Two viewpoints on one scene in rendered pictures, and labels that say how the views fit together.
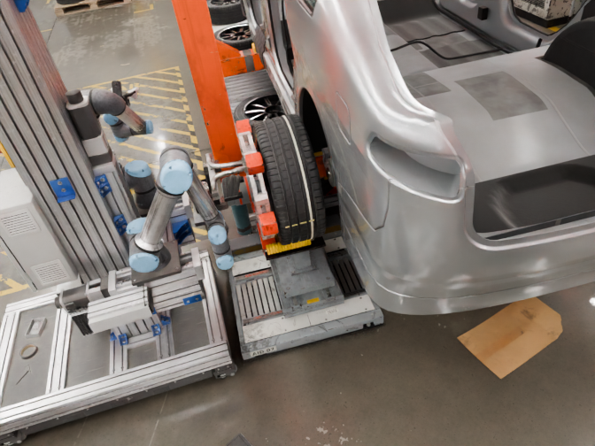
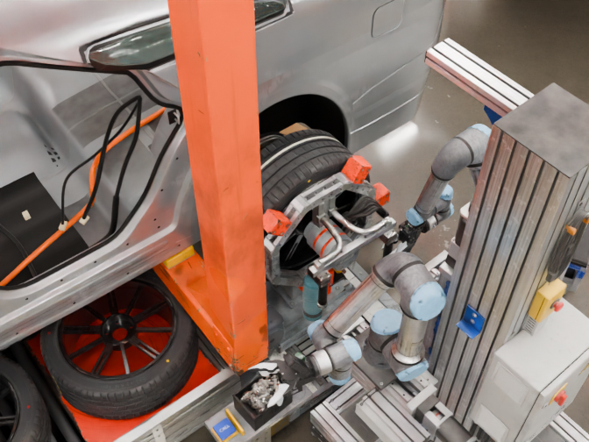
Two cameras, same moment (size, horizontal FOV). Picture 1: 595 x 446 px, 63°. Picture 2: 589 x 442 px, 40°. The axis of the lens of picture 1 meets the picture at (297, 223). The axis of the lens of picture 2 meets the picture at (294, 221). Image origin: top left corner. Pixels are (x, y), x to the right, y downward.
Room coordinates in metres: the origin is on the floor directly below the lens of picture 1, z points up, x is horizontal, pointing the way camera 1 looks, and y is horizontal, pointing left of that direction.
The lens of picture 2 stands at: (3.21, 1.92, 3.50)
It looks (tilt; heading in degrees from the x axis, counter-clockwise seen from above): 51 degrees down; 240
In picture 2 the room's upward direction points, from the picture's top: straight up
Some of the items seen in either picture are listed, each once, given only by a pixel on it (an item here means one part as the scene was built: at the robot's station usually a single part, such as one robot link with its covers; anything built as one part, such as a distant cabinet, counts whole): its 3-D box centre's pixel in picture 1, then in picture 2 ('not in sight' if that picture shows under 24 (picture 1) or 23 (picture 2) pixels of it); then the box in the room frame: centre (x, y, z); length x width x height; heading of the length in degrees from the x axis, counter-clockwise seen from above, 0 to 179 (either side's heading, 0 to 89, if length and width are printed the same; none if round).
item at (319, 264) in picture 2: (224, 153); (321, 235); (2.16, 0.32, 1.03); 0.19 x 0.18 x 0.11; 97
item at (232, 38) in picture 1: (241, 42); not in sight; (5.67, 0.32, 0.39); 0.66 x 0.66 x 0.24
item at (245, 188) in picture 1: (243, 190); (330, 243); (2.07, 0.25, 0.85); 0.21 x 0.14 x 0.14; 97
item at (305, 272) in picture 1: (299, 252); (294, 278); (2.10, 0.01, 0.32); 0.40 x 0.30 x 0.28; 7
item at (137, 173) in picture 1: (138, 175); (386, 330); (2.16, 0.77, 0.98); 0.13 x 0.12 x 0.14; 86
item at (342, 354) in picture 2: (112, 114); (342, 353); (2.43, 0.88, 1.21); 0.11 x 0.08 x 0.09; 176
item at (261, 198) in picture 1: (256, 187); (320, 231); (2.08, 0.18, 0.85); 0.54 x 0.07 x 0.54; 7
